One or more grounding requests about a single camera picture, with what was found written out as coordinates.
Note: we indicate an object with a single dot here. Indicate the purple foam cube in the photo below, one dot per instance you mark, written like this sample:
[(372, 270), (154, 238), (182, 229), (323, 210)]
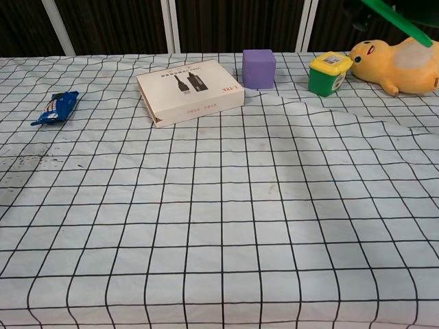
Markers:
[(259, 70)]

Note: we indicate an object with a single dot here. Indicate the white black checkered tablecloth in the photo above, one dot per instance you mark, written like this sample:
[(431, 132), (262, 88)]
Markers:
[(205, 222)]

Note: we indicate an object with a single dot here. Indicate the white frame pole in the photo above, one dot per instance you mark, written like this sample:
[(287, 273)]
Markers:
[(305, 25), (60, 31), (171, 27)]

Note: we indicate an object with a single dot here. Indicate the green container yellow lid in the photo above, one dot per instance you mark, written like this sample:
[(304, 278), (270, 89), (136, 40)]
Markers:
[(322, 80)]

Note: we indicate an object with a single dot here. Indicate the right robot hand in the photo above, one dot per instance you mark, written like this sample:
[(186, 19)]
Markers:
[(361, 21)]

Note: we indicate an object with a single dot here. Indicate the yellow plush toy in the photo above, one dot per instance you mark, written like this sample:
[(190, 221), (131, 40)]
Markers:
[(387, 68)]

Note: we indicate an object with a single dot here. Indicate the blue snack packet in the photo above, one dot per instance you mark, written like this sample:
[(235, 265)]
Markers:
[(58, 108)]

